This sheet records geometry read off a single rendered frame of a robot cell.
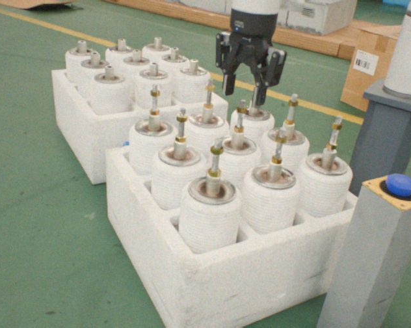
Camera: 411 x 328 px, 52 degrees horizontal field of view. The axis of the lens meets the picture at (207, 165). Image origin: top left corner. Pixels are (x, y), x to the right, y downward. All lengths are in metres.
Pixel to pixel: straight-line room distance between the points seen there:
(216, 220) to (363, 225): 0.21
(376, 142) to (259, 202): 0.48
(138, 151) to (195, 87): 0.39
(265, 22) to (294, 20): 2.08
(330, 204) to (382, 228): 0.17
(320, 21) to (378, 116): 1.68
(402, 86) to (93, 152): 0.74
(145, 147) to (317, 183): 0.32
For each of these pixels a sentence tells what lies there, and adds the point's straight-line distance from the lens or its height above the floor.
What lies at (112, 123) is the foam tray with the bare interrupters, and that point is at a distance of 1.05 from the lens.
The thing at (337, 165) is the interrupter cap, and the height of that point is 0.25.
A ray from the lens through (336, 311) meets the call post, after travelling 0.75.
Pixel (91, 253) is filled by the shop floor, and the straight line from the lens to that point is 0.92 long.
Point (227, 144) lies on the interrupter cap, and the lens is 0.80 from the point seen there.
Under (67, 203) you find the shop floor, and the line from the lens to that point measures 1.06.
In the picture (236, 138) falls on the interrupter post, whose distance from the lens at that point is 0.78.
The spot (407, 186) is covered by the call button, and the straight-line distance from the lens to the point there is 0.62.
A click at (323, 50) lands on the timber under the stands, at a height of 0.02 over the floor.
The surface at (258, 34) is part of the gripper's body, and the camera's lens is 0.70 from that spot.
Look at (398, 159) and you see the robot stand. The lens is 1.11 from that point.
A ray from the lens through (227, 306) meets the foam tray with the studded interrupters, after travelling 0.72.
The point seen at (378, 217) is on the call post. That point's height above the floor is 0.28.
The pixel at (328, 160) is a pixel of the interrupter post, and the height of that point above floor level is 0.27.
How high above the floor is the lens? 0.61
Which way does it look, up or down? 30 degrees down
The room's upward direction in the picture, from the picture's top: 6 degrees clockwise
